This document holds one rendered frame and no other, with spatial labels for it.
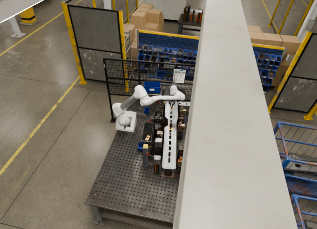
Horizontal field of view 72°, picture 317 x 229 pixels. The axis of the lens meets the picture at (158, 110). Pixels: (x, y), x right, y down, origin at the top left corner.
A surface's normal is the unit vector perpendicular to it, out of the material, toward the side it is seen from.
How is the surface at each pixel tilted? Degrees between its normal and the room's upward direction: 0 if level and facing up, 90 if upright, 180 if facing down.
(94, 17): 89
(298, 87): 90
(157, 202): 0
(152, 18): 90
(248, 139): 0
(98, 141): 0
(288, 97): 90
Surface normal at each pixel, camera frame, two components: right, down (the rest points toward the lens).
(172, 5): -0.19, 0.67
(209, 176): 0.04, -0.73
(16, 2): 0.98, 0.16
